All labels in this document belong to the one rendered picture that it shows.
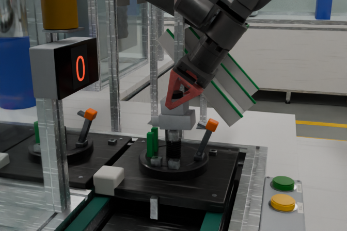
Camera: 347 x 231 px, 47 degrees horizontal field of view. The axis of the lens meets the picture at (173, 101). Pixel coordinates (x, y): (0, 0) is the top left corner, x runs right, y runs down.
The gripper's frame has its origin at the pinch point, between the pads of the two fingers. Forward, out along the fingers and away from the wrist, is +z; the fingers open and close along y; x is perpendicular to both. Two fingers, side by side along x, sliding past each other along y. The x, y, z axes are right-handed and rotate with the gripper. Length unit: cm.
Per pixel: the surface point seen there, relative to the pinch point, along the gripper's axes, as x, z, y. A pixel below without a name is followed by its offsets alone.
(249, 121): 22, 15, -62
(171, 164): 7.1, 7.7, 6.3
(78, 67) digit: -13.1, -3.4, 19.7
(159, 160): 4.9, 8.7, 6.1
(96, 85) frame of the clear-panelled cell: -36, 53, -84
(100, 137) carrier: -9.2, 22.8, -8.9
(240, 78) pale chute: 9.7, 0.8, -47.8
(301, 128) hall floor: 98, 70, -304
